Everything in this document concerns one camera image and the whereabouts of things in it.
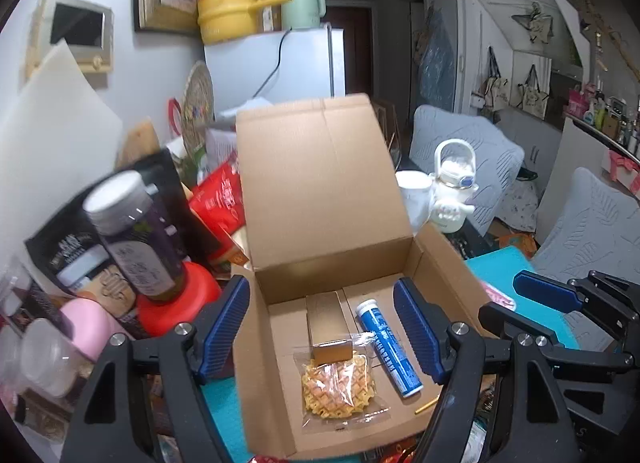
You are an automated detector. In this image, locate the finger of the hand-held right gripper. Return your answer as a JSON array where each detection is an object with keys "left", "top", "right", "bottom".
[
  {"left": 513, "top": 269, "right": 640, "bottom": 329},
  {"left": 478, "top": 303, "right": 640, "bottom": 436}
]

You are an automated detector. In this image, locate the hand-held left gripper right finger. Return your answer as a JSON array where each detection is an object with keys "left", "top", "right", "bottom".
[{"left": 392, "top": 277, "right": 583, "bottom": 463}]

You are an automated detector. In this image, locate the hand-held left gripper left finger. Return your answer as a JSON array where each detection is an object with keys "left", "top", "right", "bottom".
[{"left": 60, "top": 275, "right": 251, "bottom": 463}]

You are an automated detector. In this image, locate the blue tablet tube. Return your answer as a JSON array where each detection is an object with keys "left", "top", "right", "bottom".
[{"left": 355, "top": 299, "right": 425, "bottom": 399}]

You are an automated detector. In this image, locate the clear waffle packet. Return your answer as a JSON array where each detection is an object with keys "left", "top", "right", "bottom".
[{"left": 292, "top": 350, "right": 392, "bottom": 431}]

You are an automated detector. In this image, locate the cardboard box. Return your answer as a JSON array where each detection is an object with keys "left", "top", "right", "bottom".
[{"left": 232, "top": 94, "right": 493, "bottom": 461}]

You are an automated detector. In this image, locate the pink flat packet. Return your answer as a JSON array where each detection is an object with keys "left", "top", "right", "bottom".
[{"left": 482, "top": 283, "right": 516, "bottom": 311}]

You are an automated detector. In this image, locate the red bottle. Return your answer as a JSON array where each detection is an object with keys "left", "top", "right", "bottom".
[{"left": 137, "top": 263, "right": 223, "bottom": 339}]

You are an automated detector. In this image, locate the grey quilted chair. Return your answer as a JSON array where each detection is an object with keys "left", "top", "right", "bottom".
[
  {"left": 532, "top": 168, "right": 640, "bottom": 284},
  {"left": 409, "top": 104, "right": 525, "bottom": 239}
]

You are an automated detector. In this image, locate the patterned fabric bag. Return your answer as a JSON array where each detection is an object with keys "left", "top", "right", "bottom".
[{"left": 492, "top": 168, "right": 541, "bottom": 236}]

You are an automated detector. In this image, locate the dark label jar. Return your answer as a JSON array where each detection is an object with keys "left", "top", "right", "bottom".
[{"left": 82, "top": 170, "right": 186, "bottom": 304}]

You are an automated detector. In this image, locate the red plastic bag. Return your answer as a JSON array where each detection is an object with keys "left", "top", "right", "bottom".
[{"left": 189, "top": 150, "right": 251, "bottom": 264}]

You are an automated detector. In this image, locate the pink container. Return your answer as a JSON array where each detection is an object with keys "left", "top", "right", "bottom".
[{"left": 60, "top": 298, "right": 132, "bottom": 363}]

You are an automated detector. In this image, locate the white cartoon water bottle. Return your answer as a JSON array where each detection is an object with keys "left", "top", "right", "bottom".
[{"left": 429, "top": 139, "right": 479, "bottom": 234}]

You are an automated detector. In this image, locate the white cup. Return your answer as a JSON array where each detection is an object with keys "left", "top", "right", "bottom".
[{"left": 396, "top": 170, "right": 433, "bottom": 236}]

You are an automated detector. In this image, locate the pink ribbon box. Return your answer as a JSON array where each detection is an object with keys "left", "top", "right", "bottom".
[{"left": 607, "top": 150, "right": 640, "bottom": 194}]

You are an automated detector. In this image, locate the clear jar brown label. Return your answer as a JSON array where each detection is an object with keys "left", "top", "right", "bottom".
[{"left": 20, "top": 318, "right": 96, "bottom": 399}]

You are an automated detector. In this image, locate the black paper bag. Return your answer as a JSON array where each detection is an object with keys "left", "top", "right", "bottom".
[{"left": 25, "top": 150, "right": 221, "bottom": 304}]

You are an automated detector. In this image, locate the group of small bottles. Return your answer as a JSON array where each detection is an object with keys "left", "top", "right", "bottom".
[{"left": 565, "top": 88, "right": 640, "bottom": 158}]

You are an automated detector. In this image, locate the hanging canvas tote bag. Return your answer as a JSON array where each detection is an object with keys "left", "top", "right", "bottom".
[
  {"left": 517, "top": 64, "right": 551, "bottom": 118},
  {"left": 482, "top": 48, "right": 511, "bottom": 108}
]

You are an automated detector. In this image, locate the white plastic bag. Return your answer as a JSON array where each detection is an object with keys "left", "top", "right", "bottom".
[{"left": 205, "top": 98, "right": 273, "bottom": 168}]

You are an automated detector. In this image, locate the brown paper packet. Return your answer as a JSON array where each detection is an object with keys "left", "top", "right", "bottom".
[{"left": 117, "top": 118, "right": 161, "bottom": 168}]

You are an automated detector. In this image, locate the blue patterned hanging cloth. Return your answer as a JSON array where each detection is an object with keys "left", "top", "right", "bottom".
[{"left": 417, "top": 5, "right": 458, "bottom": 114}]

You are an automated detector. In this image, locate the white foam board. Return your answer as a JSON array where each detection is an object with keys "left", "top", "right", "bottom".
[{"left": 0, "top": 40, "right": 123, "bottom": 254}]

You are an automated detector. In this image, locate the white fridge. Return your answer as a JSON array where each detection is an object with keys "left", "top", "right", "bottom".
[{"left": 204, "top": 28, "right": 346, "bottom": 108}]

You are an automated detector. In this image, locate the dark wooden door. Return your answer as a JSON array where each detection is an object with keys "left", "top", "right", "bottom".
[{"left": 325, "top": 5, "right": 373, "bottom": 96}]

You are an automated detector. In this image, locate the yellow pot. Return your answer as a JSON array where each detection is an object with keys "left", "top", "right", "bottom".
[{"left": 196, "top": 0, "right": 288, "bottom": 46}]

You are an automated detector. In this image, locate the pale green kettle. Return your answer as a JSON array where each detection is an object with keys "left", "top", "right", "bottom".
[{"left": 280, "top": 0, "right": 327, "bottom": 30}]

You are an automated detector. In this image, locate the black power cable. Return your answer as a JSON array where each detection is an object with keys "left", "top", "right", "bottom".
[{"left": 252, "top": 28, "right": 293, "bottom": 98}]

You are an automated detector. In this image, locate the beige wall intercom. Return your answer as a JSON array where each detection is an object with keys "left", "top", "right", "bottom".
[{"left": 26, "top": 0, "right": 115, "bottom": 88}]

